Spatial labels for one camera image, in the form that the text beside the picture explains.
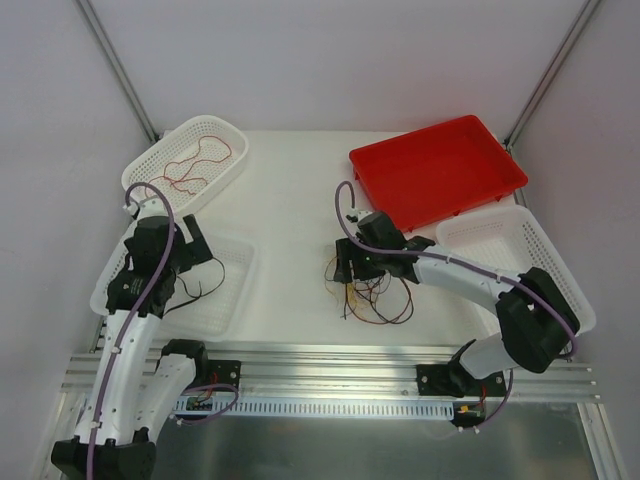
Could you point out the left frame post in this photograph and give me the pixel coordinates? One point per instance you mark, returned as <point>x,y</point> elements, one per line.
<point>100,35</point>

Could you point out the aluminium mounting rail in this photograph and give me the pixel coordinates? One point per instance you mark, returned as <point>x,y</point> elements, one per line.
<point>381,372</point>

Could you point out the right frame post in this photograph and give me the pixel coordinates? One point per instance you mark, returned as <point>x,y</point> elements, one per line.
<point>570,40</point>

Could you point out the white perforated basket right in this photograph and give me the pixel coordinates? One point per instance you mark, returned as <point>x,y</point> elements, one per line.
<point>510,238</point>

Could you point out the frame post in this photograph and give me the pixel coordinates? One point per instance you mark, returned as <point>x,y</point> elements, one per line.
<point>100,35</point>
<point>570,40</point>

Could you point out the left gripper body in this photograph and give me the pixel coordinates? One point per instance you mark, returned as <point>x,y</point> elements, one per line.
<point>198,241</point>

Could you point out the white perforated basket far left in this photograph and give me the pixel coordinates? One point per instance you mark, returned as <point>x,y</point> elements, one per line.
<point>190,165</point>

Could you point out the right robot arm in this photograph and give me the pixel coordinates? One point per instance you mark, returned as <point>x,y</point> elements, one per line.
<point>536,323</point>

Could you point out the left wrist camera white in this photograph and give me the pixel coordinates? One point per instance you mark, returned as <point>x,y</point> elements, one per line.
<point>148,207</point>

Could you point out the white slotted cable duct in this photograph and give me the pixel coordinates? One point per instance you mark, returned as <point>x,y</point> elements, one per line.
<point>316,408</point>

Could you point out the red plastic tray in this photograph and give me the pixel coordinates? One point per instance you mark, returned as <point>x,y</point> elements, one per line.
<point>428,175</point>

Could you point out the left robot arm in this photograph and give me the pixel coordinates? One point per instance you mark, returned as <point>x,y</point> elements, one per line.
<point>117,433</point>

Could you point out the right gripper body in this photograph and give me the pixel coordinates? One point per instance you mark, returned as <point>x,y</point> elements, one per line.
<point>347,260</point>

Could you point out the white perforated basket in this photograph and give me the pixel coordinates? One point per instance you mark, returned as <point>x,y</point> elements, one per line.
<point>208,301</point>
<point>190,165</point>
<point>510,238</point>

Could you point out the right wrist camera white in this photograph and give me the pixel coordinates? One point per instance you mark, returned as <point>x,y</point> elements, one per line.
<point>356,215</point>

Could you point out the white perforated basket near left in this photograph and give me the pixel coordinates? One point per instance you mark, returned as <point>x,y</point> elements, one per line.
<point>208,301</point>

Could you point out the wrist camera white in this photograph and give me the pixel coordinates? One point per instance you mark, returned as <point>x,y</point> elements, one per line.
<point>148,207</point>
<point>356,215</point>

